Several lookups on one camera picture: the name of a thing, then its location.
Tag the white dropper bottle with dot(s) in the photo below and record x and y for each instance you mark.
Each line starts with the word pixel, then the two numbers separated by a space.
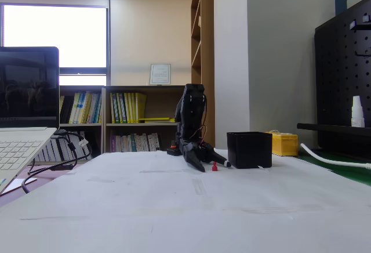
pixel 357 113

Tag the green desk mat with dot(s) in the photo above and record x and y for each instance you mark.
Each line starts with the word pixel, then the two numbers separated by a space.
pixel 342 171

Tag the window with dark frame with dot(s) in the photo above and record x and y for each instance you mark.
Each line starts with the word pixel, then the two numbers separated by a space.
pixel 55 35

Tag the white paper sheet cover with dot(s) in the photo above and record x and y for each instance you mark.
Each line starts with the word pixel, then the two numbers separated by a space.
pixel 174 212

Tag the narrow low wooden bookshelf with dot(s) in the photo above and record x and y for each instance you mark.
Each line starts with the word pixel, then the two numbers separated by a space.
pixel 81 125

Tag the framed certificate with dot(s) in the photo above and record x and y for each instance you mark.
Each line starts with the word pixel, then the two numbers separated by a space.
pixel 160 74

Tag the small red pawn piece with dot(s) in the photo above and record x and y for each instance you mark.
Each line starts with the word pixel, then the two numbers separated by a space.
pixel 214 166

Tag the black square container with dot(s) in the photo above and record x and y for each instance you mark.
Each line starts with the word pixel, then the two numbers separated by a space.
pixel 249 151

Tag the black pegboard stand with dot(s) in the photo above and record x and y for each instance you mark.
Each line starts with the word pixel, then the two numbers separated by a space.
pixel 342 84

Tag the flat lying yellow book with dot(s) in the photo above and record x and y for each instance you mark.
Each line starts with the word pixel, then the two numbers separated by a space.
pixel 153 119

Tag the orange black clamp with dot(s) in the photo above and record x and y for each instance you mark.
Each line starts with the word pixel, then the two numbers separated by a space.
pixel 174 145

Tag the wide low wooden bookshelf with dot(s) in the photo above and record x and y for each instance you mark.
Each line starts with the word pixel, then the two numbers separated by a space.
pixel 156 105

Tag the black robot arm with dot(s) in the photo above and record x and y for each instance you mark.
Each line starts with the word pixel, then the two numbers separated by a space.
pixel 191 111

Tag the tall wooden bookshelf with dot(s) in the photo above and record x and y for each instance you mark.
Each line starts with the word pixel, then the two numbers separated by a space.
pixel 207 47

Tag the white paper card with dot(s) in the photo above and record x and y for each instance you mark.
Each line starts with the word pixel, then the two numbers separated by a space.
pixel 20 184

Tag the yellow cardboard box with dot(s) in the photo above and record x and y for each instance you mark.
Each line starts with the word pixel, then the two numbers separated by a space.
pixel 285 145

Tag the white laptop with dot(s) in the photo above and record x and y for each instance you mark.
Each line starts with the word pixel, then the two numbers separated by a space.
pixel 26 90

